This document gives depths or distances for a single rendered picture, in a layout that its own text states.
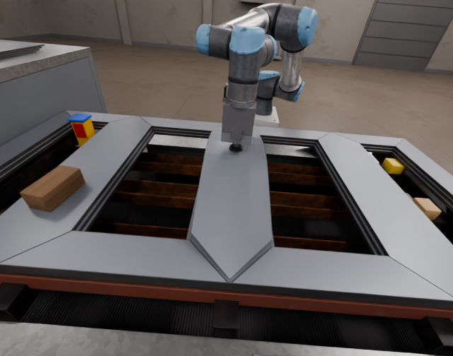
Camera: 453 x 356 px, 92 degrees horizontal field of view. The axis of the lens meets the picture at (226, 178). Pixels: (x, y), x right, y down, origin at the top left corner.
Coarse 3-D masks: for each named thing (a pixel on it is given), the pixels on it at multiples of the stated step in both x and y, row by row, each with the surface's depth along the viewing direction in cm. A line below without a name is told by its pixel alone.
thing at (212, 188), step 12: (204, 180) 57; (216, 180) 57; (228, 180) 57; (240, 180) 57; (252, 180) 57; (264, 180) 58; (204, 192) 54; (216, 192) 55; (228, 192) 55; (240, 192) 55; (252, 192) 55; (264, 192) 55; (252, 204) 53; (264, 204) 53
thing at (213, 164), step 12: (204, 156) 62; (216, 156) 63; (228, 156) 63; (240, 156) 63; (204, 168) 59; (216, 168) 59; (228, 168) 60; (240, 168) 60; (252, 168) 60; (264, 168) 60
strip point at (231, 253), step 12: (204, 240) 47; (216, 240) 47; (228, 240) 47; (240, 240) 47; (252, 240) 47; (264, 240) 48; (216, 252) 45; (228, 252) 46; (240, 252) 46; (252, 252) 46; (228, 264) 44; (240, 264) 44; (228, 276) 43
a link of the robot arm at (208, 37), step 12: (252, 12) 77; (264, 12) 79; (204, 24) 61; (228, 24) 62; (240, 24) 66; (252, 24) 71; (264, 24) 79; (204, 36) 59; (216, 36) 58; (228, 36) 57; (204, 48) 61; (216, 48) 59; (228, 48) 58; (228, 60) 62
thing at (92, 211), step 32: (64, 128) 89; (96, 128) 94; (160, 128) 94; (128, 160) 74; (320, 160) 86; (448, 192) 70; (256, 256) 47; (224, 288) 43; (256, 288) 42; (288, 288) 42
